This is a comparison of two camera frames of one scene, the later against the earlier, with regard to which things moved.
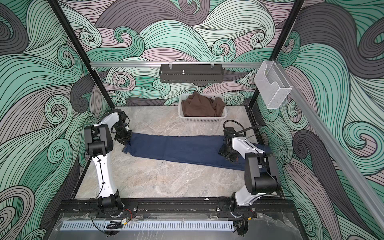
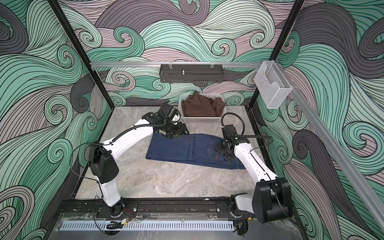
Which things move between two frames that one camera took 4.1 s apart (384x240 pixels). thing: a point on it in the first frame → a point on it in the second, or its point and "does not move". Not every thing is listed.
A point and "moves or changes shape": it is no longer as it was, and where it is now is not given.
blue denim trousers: (202, 149) moves or changes shape
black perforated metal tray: (191, 73) does not move
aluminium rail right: (374, 205) does not move
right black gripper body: (227, 152) does not move
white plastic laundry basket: (201, 119) does not move
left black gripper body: (123, 135) → (172, 130)
